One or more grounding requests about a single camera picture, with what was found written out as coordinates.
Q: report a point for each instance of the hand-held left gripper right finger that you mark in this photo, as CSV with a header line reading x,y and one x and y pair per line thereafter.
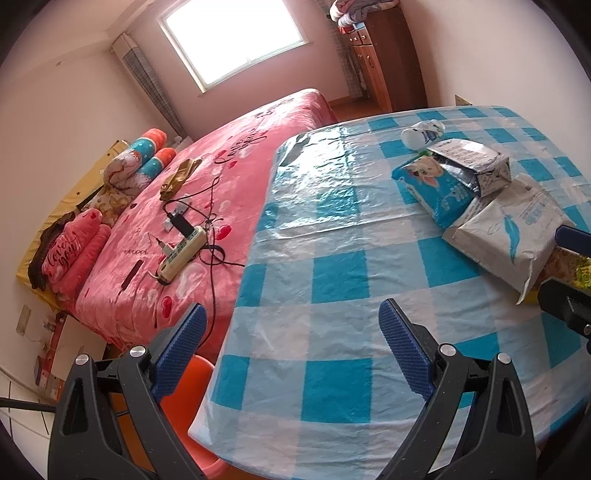
x,y
406,350

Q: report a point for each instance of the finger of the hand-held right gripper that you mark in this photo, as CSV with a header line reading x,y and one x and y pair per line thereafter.
x,y
575,241
565,302

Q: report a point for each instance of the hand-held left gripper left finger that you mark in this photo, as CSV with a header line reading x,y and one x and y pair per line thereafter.
x,y
178,355

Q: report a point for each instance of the yellow snack packet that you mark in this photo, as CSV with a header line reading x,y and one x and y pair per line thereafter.
x,y
572,270

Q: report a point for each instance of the orange plastic chair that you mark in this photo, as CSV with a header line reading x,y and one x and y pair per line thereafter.
x,y
194,406

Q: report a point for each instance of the dark slim stick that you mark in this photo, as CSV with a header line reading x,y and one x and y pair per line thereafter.
x,y
131,274

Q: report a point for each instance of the white nightstand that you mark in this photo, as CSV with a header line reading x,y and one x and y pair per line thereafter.
x,y
78,337

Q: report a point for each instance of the black charger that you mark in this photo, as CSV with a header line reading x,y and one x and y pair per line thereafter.
x,y
182,225

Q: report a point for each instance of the red cardboard box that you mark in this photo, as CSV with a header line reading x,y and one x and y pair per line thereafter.
x,y
46,376

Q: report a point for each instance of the blue checked tablecloth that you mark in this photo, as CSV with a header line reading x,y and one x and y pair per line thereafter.
x,y
346,230

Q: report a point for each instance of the blue white milk carton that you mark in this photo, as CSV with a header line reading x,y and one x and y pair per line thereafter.
x,y
461,154

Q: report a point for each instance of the pink plush pillow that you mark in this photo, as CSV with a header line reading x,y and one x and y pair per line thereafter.
x,y
64,249

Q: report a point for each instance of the blue tissue pack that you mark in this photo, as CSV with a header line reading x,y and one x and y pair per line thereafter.
x,y
429,184

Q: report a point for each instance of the cream printed pillow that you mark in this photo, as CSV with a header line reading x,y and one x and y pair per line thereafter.
x,y
108,203

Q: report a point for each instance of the gold brown cloth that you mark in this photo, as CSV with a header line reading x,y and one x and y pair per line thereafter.
x,y
178,180

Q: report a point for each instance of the dark brown cloth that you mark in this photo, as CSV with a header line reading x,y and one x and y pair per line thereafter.
x,y
41,244

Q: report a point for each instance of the floral bolster pillow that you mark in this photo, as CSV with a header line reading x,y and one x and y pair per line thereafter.
x,y
157,166

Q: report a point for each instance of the white plastic bottle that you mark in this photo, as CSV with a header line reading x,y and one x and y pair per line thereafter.
x,y
415,136

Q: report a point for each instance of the rolled colourful blankets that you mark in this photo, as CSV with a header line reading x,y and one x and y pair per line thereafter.
x,y
129,157

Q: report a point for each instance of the yellow headboard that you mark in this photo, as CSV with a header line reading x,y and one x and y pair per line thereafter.
x,y
99,166

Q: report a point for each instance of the pink bed blanket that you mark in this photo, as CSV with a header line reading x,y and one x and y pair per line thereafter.
x,y
240,152

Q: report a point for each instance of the brown wooden cabinet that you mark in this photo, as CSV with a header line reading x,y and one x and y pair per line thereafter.
x,y
392,60

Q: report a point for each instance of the grey checked curtain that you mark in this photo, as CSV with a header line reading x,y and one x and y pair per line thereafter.
x,y
351,64
152,87

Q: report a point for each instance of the folded blankets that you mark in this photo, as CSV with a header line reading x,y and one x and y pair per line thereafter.
x,y
360,11

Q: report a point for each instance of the window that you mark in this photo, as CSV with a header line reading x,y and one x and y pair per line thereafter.
x,y
231,41

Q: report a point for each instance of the wall socket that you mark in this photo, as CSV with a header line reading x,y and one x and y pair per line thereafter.
x,y
460,101
23,319

